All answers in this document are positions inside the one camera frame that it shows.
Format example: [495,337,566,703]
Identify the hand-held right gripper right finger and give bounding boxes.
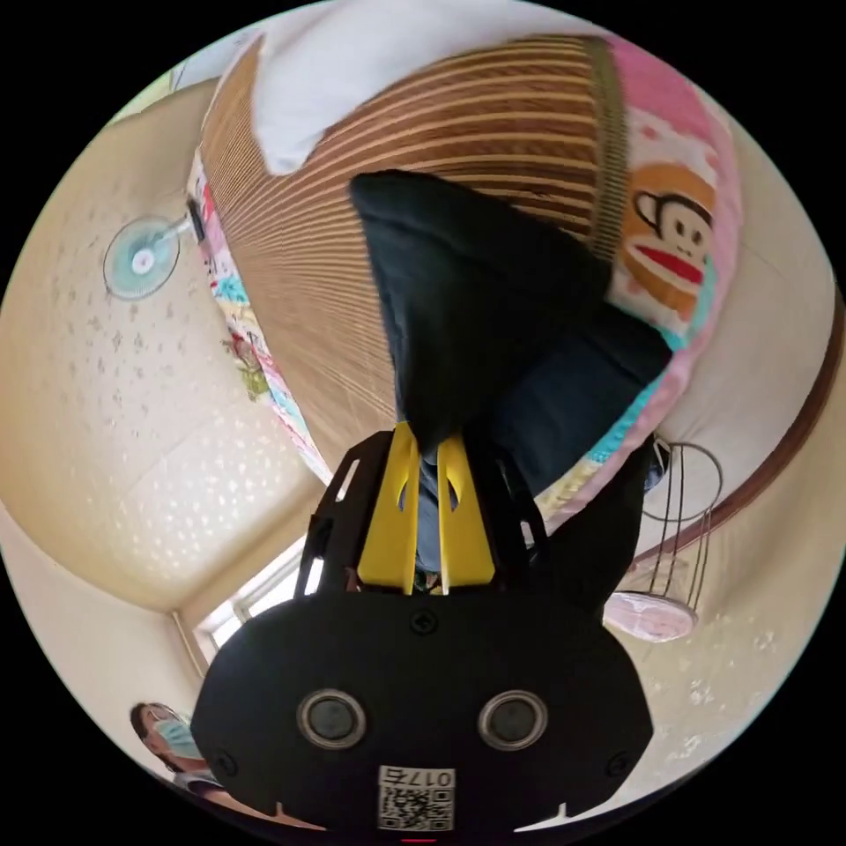
[437,433,495,594]

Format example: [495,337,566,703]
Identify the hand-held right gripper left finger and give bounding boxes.
[357,422,421,593]

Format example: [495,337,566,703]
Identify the black pants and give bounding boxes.
[348,169,674,626]

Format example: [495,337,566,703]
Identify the window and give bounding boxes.
[191,538,308,652]

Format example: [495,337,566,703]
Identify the pink round stool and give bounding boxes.
[602,442,725,643]

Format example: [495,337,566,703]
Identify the bed with woven mat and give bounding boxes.
[188,33,745,530]

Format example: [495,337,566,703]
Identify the person's body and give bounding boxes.
[129,701,229,798]

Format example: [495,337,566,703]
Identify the white pillow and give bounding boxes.
[253,0,599,177]

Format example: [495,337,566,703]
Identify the wall fan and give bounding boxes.
[102,197,207,302]

